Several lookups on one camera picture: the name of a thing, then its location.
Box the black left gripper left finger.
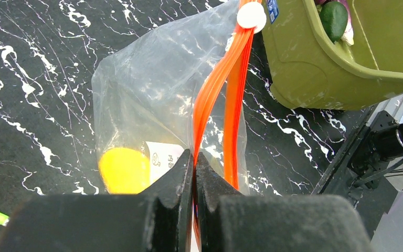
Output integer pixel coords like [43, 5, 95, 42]
[0, 150, 193, 251]

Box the clear orange zip top bag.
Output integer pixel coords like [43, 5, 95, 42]
[91, 0, 268, 252]

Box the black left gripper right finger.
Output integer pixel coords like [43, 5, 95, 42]
[195, 154, 372, 251]

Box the olive green plastic basket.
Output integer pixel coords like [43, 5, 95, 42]
[262, 1, 403, 110]

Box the pink toy onion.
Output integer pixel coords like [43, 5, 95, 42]
[339, 0, 354, 46]

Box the dark green toy avocado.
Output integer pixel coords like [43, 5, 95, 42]
[319, 1, 348, 43]

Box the yellow toy lemon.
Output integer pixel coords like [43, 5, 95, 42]
[98, 147, 150, 194]

